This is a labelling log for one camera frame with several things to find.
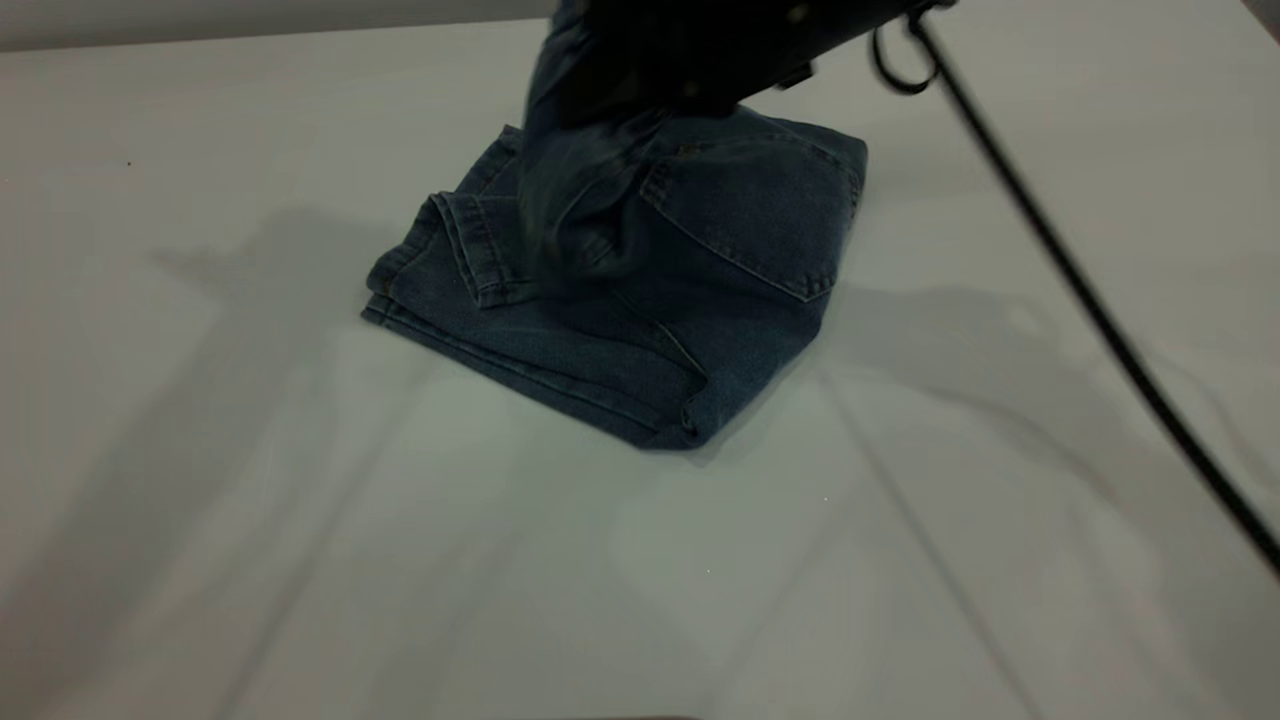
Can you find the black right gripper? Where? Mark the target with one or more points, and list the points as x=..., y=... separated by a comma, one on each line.
x=700, y=50

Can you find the blue denim kids jeans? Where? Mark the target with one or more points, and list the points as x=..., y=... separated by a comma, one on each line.
x=620, y=350

